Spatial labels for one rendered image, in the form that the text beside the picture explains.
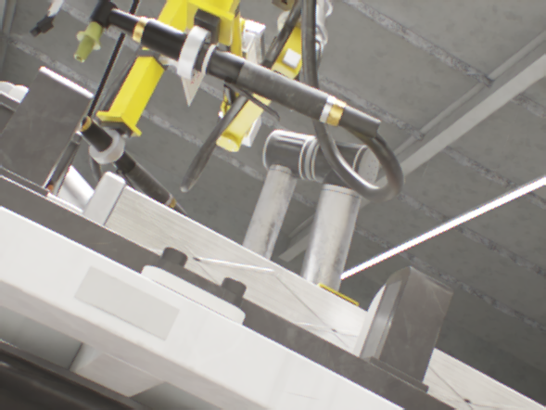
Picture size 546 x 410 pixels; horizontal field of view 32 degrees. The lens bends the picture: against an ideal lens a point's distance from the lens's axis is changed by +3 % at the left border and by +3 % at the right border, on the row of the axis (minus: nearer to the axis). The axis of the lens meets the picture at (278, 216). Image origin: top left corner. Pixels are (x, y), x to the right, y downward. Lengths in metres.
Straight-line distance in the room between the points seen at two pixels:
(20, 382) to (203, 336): 0.38
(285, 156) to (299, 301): 1.89
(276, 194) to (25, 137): 2.10
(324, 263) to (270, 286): 1.77
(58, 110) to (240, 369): 0.34
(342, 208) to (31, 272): 2.13
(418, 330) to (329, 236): 1.90
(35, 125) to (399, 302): 0.46
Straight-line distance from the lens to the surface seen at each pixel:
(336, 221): 3.02
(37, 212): 1.02
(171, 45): 1.59
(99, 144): 2.28
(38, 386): 1.30
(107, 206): 1.21
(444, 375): 1.33
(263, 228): 3.07
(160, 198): 2.43
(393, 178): 1.66
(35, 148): 1.05
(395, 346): 1.11
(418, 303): 1.14
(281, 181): 3.11
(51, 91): 1.07
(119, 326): 0.97
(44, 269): 0.97
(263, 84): 1.56
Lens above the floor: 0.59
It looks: 21 degrees up
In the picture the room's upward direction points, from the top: 24 degrees clockwise
